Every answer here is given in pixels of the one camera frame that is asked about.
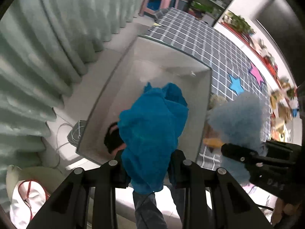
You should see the green potted plant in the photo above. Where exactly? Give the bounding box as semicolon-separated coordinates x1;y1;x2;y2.
223;11;255;35

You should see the pink plastic stool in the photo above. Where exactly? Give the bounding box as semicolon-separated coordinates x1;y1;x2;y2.
139;0;179;16

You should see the grey storage box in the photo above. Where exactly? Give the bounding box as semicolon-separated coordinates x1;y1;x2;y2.
76;36;211;165

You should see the grey checked star rug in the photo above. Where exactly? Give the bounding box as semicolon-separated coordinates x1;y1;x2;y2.
147;7;274;172

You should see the dark blue towel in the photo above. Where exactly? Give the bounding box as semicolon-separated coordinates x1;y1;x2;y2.
118;83;189;194

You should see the grey green curtain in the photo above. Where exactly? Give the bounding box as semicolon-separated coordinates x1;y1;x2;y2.
1;0;142;212

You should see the orange cardboard box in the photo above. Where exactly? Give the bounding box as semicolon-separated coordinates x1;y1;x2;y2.
203;138;225;148

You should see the white red bag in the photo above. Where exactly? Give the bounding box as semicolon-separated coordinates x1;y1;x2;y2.
6;165;65;228

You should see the person right hand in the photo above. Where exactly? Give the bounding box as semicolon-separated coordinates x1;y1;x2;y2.
271;198;302;226

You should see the white polka dot cloth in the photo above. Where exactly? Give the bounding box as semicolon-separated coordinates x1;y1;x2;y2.
208;94;227;110

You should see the light blue fluffy duster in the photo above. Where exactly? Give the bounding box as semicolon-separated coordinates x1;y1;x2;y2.
206;91;269;187

